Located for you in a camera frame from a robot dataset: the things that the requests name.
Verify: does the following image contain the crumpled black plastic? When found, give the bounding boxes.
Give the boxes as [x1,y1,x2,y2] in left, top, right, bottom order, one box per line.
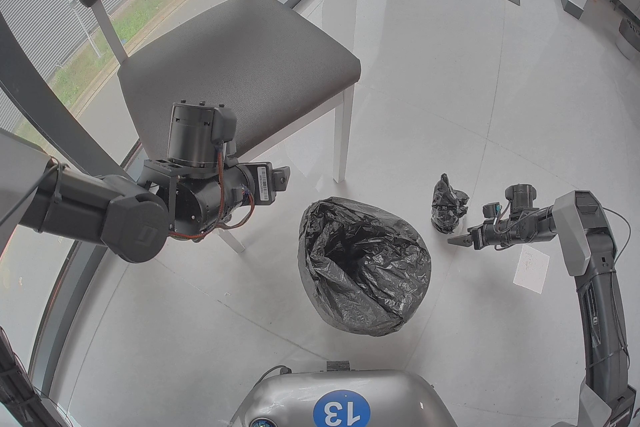
[431,173,471,235]

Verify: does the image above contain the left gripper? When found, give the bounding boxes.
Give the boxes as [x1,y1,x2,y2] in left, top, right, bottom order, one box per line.
[254,161,277,206]

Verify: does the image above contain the dark grey white-framed chair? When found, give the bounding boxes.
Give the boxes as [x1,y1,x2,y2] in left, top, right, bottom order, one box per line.
[60,0,362,256]

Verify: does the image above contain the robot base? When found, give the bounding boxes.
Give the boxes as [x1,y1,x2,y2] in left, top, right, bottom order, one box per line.
[227,361,458,427]

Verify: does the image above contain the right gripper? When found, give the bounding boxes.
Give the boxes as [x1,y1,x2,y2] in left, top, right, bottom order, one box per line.
[467,222,496,252]

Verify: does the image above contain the black cable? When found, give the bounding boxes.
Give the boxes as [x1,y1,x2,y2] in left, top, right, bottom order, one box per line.
[248,365,292,388]

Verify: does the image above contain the black plastic bag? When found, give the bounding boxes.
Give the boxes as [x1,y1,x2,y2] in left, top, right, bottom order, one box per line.
[297,196,433,337]

